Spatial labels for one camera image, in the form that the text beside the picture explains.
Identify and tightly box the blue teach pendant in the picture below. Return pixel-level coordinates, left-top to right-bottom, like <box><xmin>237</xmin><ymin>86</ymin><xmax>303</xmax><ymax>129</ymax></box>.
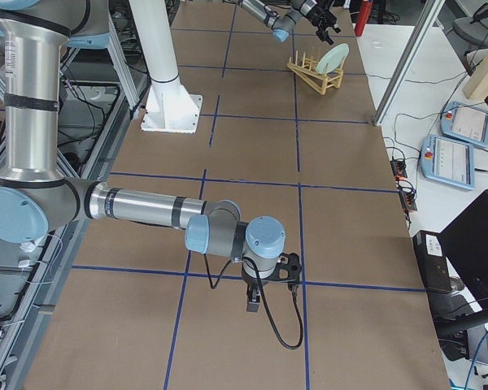
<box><xmin>420</xmin><ymin>134</ymin><xmax>475</xmax><ymax>190</ymax></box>
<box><xmin>440</xmin><ymin>101</ymin><xmax>488</xmax><ymax>148</ymax></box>

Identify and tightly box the red fire extinguisher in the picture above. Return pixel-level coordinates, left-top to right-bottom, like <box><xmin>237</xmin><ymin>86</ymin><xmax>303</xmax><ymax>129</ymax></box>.
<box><xmin>355</xmin><ymin>0</ymin><xmax>373</xmax><ymax>37</ymax></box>

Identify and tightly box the near blue teach pendant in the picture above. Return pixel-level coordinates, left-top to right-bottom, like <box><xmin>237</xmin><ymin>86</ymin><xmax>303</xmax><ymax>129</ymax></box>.
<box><xmin>420</xmin><ymin>134</ymin><xmax>475</xmax><ymax>190</ymax></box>

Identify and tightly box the aluminium side frame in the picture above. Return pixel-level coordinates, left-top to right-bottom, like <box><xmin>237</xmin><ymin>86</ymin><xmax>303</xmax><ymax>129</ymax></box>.
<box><xmin>0</xmin><ymin>15</ymin><xmax>147</xmax><ymax>390</ymax></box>

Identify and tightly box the grey office chair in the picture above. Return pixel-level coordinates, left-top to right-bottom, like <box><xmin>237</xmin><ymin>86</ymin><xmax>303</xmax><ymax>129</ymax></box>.
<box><xmin>452</xmin><ymin>2</ymin><xmax>488</xmax><ymax>54</ymax></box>

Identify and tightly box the far orange black connector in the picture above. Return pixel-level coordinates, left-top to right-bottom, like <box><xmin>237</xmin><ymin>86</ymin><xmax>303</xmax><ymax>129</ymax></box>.
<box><xmin>390</xmin><ymin>159</ymin><xmax>407</xmax><ymax>180</ymax></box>

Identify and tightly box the far blue teach pendant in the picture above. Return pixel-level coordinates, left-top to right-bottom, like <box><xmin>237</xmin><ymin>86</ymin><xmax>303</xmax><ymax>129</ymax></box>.
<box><xmin>440</xmin><ymin>101</ymin><xmax>488</xmax><ymax>148</ymax></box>

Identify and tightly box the wooden dish rack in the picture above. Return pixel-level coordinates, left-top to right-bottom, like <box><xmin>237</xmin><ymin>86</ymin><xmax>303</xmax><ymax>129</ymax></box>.
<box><xmin>286</xmin><ymin>51</ymin><xmax>346</xmax><ymax>96</ymax></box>

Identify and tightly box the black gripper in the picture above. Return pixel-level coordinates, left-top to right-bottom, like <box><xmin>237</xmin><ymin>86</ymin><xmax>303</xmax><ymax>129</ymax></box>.
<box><xmin>242</xmin><ymin>269</ymin><xmax>277</xmax><ymax>313</ymax></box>
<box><xmin>308</xmin><ymin>4</ymin><xmax>337</xmax><ymax>45</ymax></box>

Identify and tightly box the blue network cable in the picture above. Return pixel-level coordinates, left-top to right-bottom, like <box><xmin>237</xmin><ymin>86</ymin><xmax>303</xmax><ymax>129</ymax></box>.
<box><xmin>463</xmin><ymin>324</ymin><xmax>488</xmax><ymax>390</ymax></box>

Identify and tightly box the black box with label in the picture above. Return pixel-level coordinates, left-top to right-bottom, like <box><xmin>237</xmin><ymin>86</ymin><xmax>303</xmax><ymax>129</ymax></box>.
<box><xmin>412</xmin><ymin>230</ymin><xmax>451</xmax><ymax>294</ymax></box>

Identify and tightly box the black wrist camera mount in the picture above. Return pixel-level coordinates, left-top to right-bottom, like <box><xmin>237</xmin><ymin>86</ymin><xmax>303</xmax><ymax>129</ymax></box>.
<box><xmin>272</xmin><ymin>253</ymin><xmax>303</xmax><ymax>284</ymax></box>

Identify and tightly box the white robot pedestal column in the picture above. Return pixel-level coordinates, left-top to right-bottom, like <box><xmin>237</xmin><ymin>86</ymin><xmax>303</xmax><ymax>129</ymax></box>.
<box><xmin>129</xmin><ymin>0</ymin><xmax>203</xmax><ymax>134</ymax></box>

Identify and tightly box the near orange black connector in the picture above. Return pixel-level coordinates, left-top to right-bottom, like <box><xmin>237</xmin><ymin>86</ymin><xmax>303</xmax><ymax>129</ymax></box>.
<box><xmin>399</xmin><ymin>187</ymin><xmax>417</xmax><ymax>212</ymax></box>

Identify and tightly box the black laptop computer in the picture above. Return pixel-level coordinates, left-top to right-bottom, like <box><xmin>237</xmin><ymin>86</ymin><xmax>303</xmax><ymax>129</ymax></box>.
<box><xmin>438</xmin><ymin>189</ymin><xmax>488</xmax><ymax>309</ymax></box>

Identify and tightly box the light green plate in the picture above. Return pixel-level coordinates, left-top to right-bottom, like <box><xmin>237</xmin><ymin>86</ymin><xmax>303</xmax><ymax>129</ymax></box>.
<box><xmin>315</xmin><ymin>43</ymin><xmax>349</xmax><ymax>75</ymax></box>

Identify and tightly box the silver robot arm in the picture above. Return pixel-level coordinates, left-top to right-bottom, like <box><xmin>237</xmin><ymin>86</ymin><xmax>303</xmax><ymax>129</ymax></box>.
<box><xmin>235</xmin><ymin>0</ymin><xmax>341</xmax><ymax>45</ymax></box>
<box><xmin>0</xmin><ymin>1</ymin><xmax>285</xmax><ymax>311</ymax></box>

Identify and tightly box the orange black connector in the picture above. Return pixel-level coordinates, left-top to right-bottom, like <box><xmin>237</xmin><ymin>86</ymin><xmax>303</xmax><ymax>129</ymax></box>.
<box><xmin>399</xmin><ymin>187</ymin><xmax>417</xmax><ymax>212</ymax></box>
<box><xmin>390</xmin><ymin>159</ymin><xmax>407</xmax><ymax>180</ymax></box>

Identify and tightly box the aluminium frame post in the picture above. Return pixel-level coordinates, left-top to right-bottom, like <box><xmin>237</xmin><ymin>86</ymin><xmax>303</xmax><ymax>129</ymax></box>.
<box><xmin>373</xmin><ymin>0</ymin><xmax>445</xmax><ymax>126</ymax></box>

